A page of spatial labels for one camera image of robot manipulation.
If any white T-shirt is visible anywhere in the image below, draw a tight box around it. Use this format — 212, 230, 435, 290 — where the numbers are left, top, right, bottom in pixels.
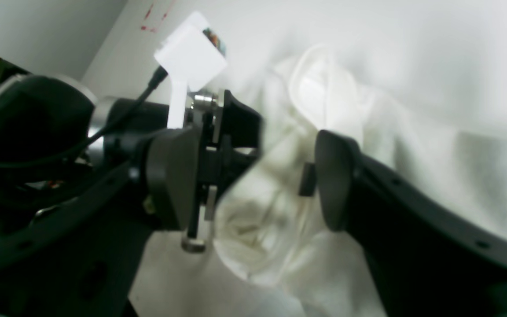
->
132, 45, 507, 317

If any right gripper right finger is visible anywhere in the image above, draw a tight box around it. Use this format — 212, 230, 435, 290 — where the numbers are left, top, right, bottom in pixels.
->
315, 130, 507, 317

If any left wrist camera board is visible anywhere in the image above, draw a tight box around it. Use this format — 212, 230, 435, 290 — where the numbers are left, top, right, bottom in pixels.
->
154, 11, 228, 92

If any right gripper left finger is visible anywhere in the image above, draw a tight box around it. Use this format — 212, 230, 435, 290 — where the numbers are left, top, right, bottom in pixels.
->
0, 128, 200, 317

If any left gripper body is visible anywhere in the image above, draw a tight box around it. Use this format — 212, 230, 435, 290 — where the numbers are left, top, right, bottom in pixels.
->
87, 90, 262, 253

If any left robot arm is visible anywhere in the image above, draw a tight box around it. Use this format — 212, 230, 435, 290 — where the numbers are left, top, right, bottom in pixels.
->
0, 66, 262, 258

